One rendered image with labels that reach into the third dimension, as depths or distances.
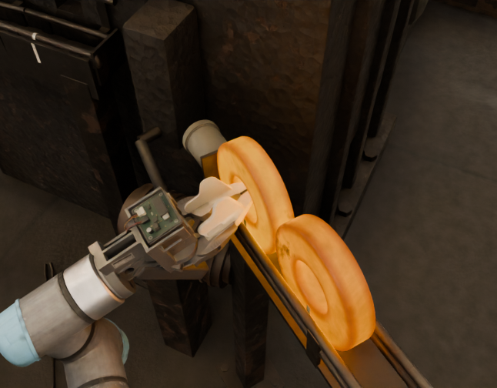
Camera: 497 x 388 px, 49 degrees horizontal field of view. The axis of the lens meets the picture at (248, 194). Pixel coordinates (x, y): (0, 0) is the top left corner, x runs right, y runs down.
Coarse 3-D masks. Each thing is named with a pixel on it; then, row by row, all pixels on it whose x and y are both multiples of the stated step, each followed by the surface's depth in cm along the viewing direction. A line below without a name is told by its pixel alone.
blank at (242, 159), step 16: (224, 144) 70; (240, 144) 68; (256, 144) 67; (224, 160) 72; (240, 160) 66; (256, 160) 65; (224, 176) 75; (240, 176) 68; (256, 176) 64; (272, 176) 65; (256, 192) 65; (272, 192) 64; (256, 208) 68; (272, 208) 64; (288, 208) 65; (256, 224) 70; (272, 224) 65; (256, 240) 73; (272, 240) 67
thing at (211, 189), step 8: (200, 184) 67; (208, 184) 68; (216, 184) 69; (224, 184) 69; (232, 184) 71; (240, 184) 71; (200, 192) 68; (208, 192) 69; (216, 192) 70; (224, 192) 70; (232, 192) 70; (240, 192) 70; (192, 200) 69; (200, 200) 69; (208, 200) 70; (216, 200) 70; (192, 208) 70; (200, 208) 70; (208, 208) 70; (200, 216) 70; (208, 216) 71
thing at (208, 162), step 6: (216, 150) 75; (204, 156) 74; (210, 156) 75; (216, 156) 75; (204, 162) 75; (210, 162) 75; (216, 162) 76; (204, 168) 75; (210, 168) 76; (216, 168) 77; (204, 174) 76; (210, 174) 77; (216, 174) 77
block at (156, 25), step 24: (168, 0) 83; (144, 24) 79; (168, 24) 79; (192, 24) 83; (144, 48) 80; (168, 48) 79; (192, 48) 86; (144, 72) 84; (168, 72) 82; (192, 72) 89; (144, 96) 89; (168, 96) 86; (192, 96) 92; (144, 120) 94; (168, 120) 90; (192, 120) 95; (168, 144) 95
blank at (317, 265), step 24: (312, 216) 60; (288, 240) 62; (312, 240) 56; (336, 240) 56; (288, 264) 65; (312, 264) 58; (336, 264) 55; (312, 288) 65; (336, 288) 55; (360, 288) 55; (312, 312) 64; (336, 312) 57; (360, 312) 55; (336, 336) 60; (360, 336) 57
